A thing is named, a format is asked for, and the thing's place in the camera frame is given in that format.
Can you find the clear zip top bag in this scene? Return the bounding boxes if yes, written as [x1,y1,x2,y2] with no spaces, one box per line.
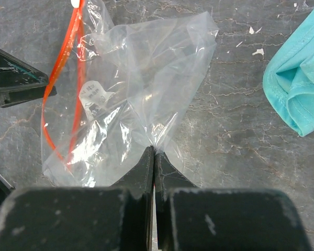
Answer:
[41,1,218,187]

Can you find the teal cloth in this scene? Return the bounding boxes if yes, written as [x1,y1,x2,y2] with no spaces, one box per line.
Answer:
[263,9,314,136]

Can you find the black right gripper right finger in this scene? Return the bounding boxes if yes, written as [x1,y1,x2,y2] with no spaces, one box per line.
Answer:
[154,153,311,250]

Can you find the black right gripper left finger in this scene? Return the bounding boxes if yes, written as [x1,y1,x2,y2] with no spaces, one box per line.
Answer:
[0,146,154,250]

